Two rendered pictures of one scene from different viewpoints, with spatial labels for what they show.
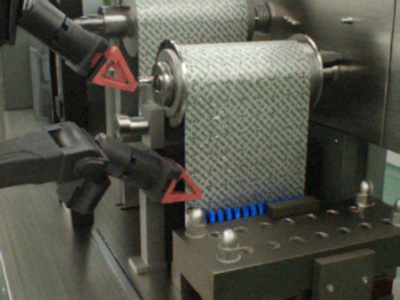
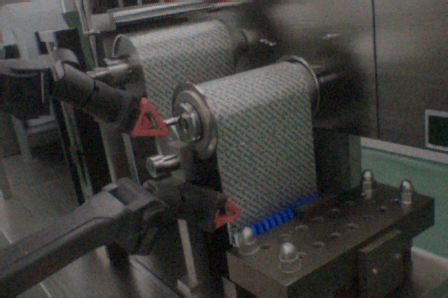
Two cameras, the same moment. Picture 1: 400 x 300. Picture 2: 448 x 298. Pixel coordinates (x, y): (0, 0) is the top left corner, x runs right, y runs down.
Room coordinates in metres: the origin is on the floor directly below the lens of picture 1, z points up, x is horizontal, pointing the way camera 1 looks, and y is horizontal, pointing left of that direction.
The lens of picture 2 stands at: (0.10, 0.16, 1.48)
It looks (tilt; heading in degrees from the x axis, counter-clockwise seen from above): 19 degrees down; 350
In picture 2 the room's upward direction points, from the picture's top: 8 degrees counter-clockwise
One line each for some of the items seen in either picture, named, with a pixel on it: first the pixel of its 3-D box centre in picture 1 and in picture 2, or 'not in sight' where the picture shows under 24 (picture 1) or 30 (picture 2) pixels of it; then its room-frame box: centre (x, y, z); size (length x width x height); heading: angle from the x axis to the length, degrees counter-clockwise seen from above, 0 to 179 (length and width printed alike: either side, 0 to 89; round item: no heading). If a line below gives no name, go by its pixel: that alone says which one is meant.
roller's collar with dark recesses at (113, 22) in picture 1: (115, 21); (117, 71); (1.21, 0.17, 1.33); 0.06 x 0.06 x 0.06; 23
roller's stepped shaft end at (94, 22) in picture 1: (86, 23); (92, 77); (1.18, 0.22, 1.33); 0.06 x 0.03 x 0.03; 113
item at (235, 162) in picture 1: (247, 167); (272, 179); (0.98, -0.09, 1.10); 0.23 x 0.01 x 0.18; 113
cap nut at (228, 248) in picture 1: (229, 244); (288, 255); (0.78, -0.04, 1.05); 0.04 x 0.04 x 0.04
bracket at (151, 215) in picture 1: (144, 190); (183, 218); (1.00, 0.10, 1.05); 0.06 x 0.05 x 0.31; 113
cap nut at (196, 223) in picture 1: (196, 220); (247, 238); (0.86, 0.00, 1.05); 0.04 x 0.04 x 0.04
